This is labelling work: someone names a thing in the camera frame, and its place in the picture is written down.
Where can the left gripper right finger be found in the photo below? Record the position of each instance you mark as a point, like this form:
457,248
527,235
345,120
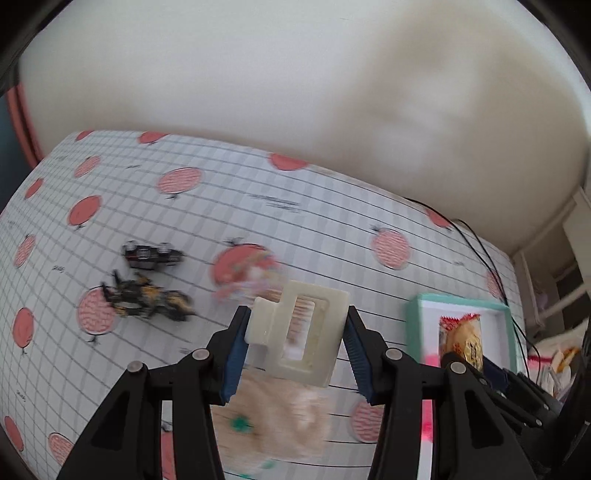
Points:
372,360

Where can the rice cracker snack packet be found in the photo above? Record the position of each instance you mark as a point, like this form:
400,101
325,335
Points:
463,337

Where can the beige snack bag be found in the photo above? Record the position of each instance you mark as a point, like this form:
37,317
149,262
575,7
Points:
268,420

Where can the red window frame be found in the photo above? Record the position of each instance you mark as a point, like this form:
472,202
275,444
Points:
22,125

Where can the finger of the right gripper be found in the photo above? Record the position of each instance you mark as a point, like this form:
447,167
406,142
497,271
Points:
499,378

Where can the cream plastic hair clip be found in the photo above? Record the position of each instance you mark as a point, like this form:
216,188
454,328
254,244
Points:
299,334

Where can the black toy car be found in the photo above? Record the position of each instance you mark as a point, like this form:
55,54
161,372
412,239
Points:
150,257

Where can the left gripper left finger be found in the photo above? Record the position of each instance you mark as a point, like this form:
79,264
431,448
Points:
227,351

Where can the teal rimmed white tray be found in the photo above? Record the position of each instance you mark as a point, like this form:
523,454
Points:
437,324

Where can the cotton swab bag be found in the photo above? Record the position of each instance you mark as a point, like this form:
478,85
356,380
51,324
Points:
245,271

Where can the pomegranate grid tablecloth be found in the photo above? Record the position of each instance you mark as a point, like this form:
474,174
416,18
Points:
246,220

